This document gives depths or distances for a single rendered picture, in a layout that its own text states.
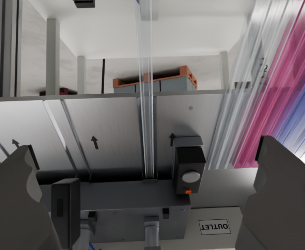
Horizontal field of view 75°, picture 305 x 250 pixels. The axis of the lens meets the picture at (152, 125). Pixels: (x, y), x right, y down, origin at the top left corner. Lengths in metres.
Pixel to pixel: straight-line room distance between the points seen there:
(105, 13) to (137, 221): 0.59
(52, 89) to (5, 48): 0.16
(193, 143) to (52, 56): 0.56
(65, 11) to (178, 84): 2.19
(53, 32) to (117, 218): 0.59
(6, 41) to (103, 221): 0.47
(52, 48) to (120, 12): 0.24
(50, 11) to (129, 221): 0.63
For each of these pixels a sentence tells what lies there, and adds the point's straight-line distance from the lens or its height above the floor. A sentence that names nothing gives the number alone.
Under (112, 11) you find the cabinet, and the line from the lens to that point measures 0.71.
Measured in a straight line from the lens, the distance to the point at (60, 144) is 0.32.
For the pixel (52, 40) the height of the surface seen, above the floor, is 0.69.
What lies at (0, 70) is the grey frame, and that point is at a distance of 0.61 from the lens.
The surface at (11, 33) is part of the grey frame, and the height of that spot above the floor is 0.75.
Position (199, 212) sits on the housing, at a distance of 0.47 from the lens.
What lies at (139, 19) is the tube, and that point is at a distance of 0.19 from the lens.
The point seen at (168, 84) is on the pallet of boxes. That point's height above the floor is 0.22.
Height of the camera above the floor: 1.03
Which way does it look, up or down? 5 degrees down
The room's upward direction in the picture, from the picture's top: 178 degrees clockwise
